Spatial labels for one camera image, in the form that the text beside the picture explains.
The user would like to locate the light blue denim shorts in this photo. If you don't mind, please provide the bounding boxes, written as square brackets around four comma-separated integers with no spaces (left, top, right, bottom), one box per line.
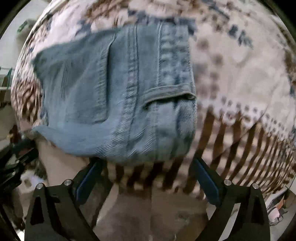
[33,21,197,166]

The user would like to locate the floral quilt bedspread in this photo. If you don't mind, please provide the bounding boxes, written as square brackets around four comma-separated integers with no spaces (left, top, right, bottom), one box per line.
[11,1,295,140]

